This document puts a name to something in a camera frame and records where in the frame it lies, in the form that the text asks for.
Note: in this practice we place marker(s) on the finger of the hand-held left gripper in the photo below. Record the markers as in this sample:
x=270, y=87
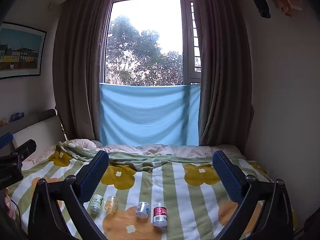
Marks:
x=6, y=140
x=23, y=148

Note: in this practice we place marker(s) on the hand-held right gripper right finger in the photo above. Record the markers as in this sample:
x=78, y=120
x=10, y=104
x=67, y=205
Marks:
x=225, y=172

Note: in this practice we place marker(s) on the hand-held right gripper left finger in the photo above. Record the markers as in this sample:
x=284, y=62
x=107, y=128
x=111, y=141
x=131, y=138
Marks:
x=96, y=172

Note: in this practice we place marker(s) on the bed headboard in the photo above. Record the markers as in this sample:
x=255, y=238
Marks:
x=37, y=127

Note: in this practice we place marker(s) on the blue plastic bottle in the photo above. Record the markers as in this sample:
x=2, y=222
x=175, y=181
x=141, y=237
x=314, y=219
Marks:
x=17, y=116

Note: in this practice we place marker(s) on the green label white bottle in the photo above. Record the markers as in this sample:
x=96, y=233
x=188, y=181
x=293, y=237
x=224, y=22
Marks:
x=96, y=204

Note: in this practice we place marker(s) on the pink cloth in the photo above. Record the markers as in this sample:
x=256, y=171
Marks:
x=9, y=206

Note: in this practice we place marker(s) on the small amber bottle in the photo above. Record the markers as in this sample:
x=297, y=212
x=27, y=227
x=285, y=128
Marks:
x=111, y=204

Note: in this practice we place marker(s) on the small blue white bottle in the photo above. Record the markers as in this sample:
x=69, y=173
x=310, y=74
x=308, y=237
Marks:
x=142, y=209

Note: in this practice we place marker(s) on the flower print striped blanket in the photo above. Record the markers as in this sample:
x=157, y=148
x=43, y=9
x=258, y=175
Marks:
x=160, y=180

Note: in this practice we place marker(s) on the pale pink quilt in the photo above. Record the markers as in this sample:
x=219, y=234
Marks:
x=160, y=150

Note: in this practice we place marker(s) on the red label clear bottle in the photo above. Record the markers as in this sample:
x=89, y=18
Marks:
x=160, y=214

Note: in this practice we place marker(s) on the light blue cloth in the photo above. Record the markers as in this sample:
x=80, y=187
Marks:
x=150, y=115

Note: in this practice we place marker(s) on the brown curtain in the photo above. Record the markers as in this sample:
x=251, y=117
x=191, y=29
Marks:
x=225, y=67
x=77, y=67

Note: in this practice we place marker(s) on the window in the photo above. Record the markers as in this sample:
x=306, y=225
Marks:
x=145, y=42

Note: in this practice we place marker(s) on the framed wall picture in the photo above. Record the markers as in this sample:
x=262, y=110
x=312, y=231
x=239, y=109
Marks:
x=20, y=50

